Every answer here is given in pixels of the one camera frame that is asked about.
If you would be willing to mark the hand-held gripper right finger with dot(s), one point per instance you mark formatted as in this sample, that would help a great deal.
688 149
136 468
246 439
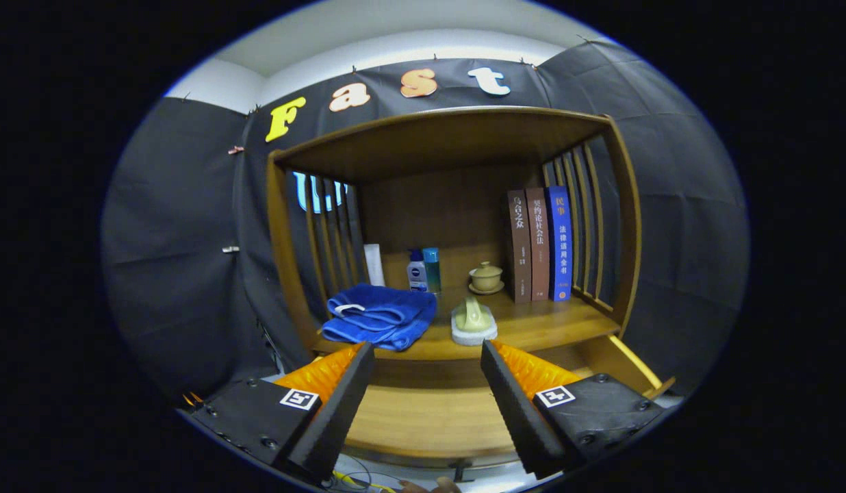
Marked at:
515 411

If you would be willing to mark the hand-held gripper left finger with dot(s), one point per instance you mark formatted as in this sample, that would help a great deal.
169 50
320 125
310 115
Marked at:
330 411

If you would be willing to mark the wooden drawer with black knob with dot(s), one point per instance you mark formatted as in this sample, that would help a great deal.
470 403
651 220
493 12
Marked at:
430 418

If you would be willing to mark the wooden countertop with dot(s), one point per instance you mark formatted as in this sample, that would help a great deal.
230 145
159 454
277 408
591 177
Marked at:
532 322

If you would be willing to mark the wooden cabinet with slatted shelf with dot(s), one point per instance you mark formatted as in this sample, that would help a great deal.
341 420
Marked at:
437 205

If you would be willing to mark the blue towel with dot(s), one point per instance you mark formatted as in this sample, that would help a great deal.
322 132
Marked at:
382 315

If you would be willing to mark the beige lidded teacup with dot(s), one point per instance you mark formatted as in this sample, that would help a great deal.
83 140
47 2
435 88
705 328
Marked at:
486 277

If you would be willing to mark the white bottle with blue cap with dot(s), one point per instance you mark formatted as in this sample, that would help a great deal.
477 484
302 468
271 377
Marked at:
417 274

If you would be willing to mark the dark brown book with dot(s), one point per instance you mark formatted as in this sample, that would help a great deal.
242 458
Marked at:
519 246

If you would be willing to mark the reddish brown book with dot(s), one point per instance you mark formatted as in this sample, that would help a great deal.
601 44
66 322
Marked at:
538 243

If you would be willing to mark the blue book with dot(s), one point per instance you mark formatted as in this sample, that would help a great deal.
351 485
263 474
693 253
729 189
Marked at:
559 243

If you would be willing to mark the black backdrop cloth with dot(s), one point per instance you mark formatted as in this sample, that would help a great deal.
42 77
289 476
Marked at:
176 239

